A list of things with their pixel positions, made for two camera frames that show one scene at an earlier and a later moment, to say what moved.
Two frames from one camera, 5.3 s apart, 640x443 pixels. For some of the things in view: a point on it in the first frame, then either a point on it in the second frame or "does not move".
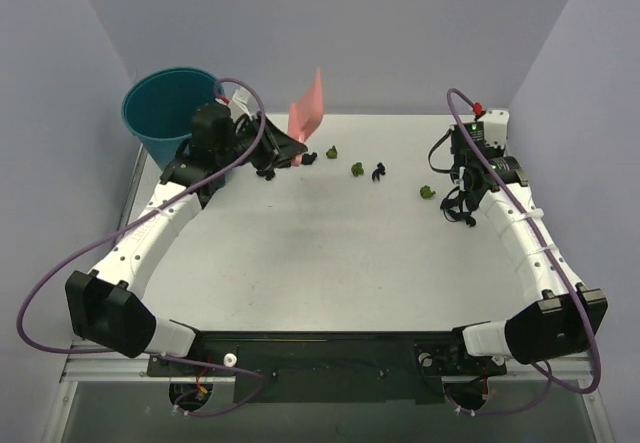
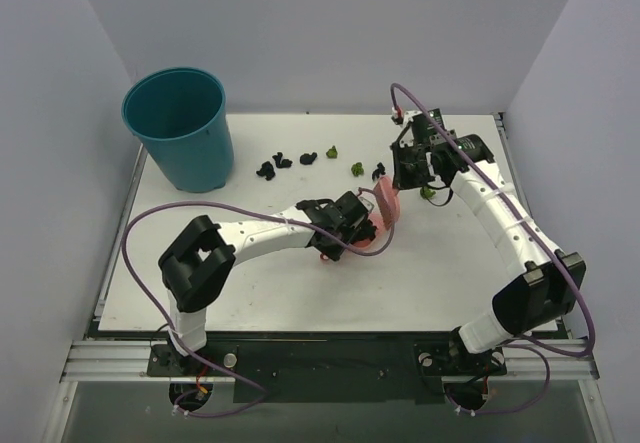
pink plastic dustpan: x=306 y=114 to x=378 y=241
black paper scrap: x=268 y=174 does not move
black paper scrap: x=381 y=170 does not move
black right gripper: x=461 y=203 to x=409 y=172
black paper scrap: x=307 y=159 does not move
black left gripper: x=273 y=148 to x=361 y=228
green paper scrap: x=357 y=169 does not move
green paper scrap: x=332 y=153 does not move
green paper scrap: x=426 y=192 does not move
